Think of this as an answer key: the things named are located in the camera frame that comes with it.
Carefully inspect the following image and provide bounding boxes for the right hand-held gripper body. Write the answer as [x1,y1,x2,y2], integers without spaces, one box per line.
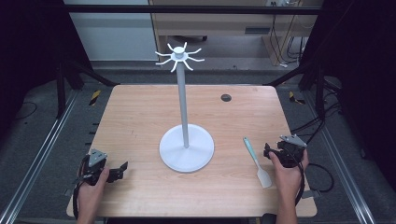
[269,133,308,169]

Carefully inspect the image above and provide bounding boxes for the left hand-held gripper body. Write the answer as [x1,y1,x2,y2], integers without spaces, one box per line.
[81,148,114,187]

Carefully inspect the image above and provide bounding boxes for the person's right hand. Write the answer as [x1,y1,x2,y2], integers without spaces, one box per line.
[268,148,310,200]

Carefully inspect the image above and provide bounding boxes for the person's left hand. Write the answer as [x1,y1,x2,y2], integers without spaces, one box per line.
[77,166,111,208]

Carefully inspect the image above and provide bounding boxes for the grey tape strip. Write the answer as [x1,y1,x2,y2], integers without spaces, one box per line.
[300,189,322,201]

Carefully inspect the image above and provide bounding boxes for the yellow black striped tape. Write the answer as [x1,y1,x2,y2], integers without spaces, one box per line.
[288,91,306,105]
[89,89,103,107]

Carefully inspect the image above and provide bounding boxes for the white hook stand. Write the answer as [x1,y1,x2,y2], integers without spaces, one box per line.
[154,41,216,174]

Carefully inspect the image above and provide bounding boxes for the dark curtain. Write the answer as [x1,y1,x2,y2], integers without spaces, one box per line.
[306,0,396,190]
[0,0,73,134]

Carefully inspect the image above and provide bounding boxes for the white cabinet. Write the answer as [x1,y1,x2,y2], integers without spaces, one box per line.
[63,0,159,62]

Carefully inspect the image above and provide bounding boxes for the teal handled white spatula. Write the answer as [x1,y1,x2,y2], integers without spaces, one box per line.
[243,136,274,189]

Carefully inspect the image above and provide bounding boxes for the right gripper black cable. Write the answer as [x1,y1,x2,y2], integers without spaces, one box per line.
[293,160,306,207]

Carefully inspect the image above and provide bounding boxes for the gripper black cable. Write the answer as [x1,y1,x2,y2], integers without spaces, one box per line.
[293,160,306,207]
[72,154,92,220]

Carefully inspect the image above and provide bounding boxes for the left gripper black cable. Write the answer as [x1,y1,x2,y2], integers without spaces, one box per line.
[72,154,92,220]

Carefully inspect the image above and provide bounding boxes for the black looped floor cable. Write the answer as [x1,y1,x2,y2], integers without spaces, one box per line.
[305,162,335,194]

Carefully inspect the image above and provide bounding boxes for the black floor cables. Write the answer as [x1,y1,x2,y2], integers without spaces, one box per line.
[290,76,343,145]

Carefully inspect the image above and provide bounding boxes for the metal floor rail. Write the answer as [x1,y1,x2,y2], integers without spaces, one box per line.
[303,90,378,224]
[0,89,79,224]

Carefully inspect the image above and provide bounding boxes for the black metal frame stand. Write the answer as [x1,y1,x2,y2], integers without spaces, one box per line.
[264,57,329,120]
[55,57,120,119]

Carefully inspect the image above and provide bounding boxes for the thin black floor cable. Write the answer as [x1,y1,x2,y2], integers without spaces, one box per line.
[14,101,39,121]

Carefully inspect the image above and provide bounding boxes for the hanging black cables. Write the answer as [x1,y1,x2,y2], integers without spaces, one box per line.
[268,13,309,68]

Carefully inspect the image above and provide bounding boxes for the black horizontal frame bar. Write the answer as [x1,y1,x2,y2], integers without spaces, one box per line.
[63,4,323,16]

